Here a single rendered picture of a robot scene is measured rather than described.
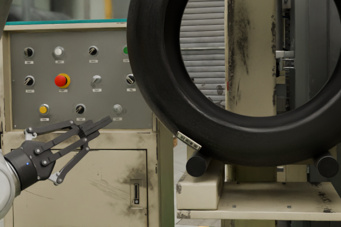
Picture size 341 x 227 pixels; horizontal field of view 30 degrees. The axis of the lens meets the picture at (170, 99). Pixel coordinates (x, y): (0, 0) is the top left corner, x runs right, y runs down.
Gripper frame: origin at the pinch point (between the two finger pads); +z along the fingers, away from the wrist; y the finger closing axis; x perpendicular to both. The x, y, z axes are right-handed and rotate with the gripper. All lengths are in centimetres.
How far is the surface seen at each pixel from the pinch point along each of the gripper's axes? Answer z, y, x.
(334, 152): 59, 36, -5
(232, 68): 52, 3, -15
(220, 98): 609, 24, -738
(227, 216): 15.7, 30.8, 1.5
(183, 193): 11.4, 21.8, -2.4
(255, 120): 45.0, 18.0, -9.2
